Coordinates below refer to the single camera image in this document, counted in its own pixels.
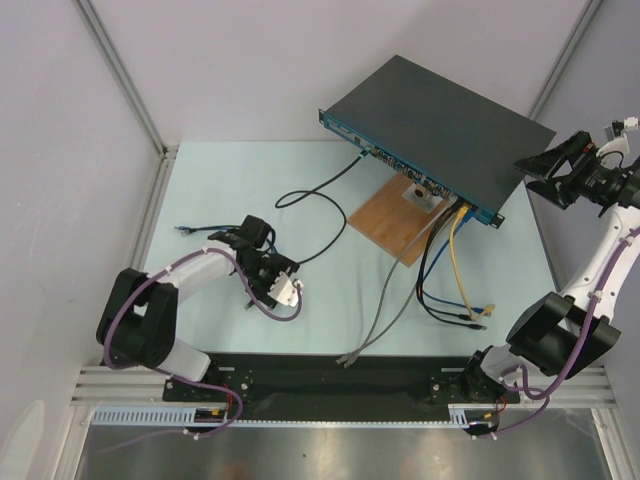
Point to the aluminium front frame rail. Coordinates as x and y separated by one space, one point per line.
98 385

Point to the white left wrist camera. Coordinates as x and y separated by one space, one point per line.
286 291

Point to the metal switch stand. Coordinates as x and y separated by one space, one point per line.
422 198

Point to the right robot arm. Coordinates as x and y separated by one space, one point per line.
565 332

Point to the blue-faced black network switch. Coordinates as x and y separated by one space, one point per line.
439 134

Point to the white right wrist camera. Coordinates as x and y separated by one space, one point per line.
617 139

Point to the left aluminium frame post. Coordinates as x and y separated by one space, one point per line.
116 66

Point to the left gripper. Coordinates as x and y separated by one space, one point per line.
281 264

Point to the aluminium frame post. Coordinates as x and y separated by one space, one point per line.
587 16
116 66

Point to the white slotted cable duct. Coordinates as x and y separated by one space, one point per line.
194 417

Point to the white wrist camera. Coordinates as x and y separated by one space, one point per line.
286 291
617 139

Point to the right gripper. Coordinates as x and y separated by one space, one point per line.
573 176

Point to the black cable teal plug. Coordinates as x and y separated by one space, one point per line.
323 218

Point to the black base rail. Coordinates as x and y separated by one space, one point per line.
315 388

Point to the right aluminium frame post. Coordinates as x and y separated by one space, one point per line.
587 16

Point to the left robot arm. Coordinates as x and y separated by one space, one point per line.
139 323

